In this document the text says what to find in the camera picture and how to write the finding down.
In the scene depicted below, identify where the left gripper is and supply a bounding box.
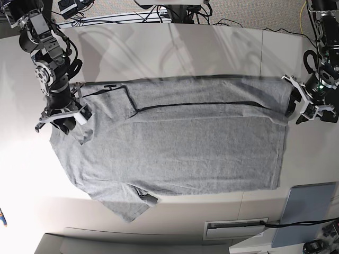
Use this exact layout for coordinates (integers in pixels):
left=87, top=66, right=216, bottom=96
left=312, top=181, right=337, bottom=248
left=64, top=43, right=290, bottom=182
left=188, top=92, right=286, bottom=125
left=281, top=74, right=338, bottom=124

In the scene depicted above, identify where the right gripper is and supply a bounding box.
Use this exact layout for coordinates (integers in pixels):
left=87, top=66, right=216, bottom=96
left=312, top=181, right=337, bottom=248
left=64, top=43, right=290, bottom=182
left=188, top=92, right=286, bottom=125
left=34, top=82, right=88, bottom=135

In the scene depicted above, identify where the grey T-shirt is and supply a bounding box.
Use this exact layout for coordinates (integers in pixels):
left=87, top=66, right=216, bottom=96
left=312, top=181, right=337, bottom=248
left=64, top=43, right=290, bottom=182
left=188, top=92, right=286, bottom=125
left=50, top=78, right=292, bottom=222

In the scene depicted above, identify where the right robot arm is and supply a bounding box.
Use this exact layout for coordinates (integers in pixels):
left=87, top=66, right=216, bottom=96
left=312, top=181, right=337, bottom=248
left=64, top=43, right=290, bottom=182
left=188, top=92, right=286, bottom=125
left=1, top=1, right=92, bottom=134

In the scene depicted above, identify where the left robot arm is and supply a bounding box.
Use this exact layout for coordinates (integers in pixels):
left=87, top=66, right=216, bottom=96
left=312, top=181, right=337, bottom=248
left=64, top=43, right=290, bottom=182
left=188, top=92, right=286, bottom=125
left=282, top=1, right=338, bottom=124

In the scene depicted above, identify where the grey-blue laptop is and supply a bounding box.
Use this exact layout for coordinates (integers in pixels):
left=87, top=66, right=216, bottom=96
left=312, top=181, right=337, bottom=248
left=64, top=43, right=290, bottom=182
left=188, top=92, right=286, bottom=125
left=271, top=182, right=336, bottom=248

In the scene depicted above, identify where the blue orange tool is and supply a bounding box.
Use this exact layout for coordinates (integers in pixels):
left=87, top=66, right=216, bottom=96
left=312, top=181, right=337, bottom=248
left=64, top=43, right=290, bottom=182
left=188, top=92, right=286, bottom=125
left=0, top=209, right=7, bottom=227

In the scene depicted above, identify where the black device with label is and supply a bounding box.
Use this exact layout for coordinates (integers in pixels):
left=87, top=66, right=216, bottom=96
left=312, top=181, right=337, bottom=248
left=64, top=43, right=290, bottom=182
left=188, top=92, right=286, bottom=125
left=58, top=0, right=77, bottom=14

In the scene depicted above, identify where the black blue gadget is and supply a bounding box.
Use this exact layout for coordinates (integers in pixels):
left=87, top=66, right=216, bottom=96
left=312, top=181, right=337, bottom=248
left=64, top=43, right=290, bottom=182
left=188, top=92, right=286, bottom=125
left=303, top=240, right=324, bottom=254

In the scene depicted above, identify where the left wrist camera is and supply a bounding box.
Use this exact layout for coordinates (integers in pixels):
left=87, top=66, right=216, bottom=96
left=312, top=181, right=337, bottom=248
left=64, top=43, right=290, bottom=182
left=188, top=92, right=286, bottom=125
left=298, top=102, right=323, bottom=122

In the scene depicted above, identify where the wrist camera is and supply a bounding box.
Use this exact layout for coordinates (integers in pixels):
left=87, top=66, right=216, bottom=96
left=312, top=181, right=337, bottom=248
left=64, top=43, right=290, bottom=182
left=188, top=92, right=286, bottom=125
left=74, top=105, right=92, bottom=125
left=298, top=102, right=323, bottom=122

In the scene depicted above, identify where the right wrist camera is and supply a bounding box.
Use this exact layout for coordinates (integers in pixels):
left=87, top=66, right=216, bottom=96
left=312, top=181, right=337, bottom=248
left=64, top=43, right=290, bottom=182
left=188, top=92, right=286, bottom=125
left=74, top=105, right=92, bottom=125

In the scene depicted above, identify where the yellow cable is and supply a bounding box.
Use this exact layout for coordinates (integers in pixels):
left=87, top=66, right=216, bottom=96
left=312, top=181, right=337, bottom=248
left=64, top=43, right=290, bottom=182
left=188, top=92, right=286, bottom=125
left=299, top=0, right=309, bottom=35

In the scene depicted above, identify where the black cable on table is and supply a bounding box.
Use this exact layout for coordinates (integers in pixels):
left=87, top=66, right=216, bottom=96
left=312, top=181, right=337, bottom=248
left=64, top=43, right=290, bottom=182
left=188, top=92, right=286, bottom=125
left=260, top=217, right=339, bottom=228

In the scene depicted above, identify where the white cable tray box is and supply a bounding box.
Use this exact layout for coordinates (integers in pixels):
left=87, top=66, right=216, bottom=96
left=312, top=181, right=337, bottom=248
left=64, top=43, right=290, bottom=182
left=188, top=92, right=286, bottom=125
left=203, top=218, right=268, bottom=241

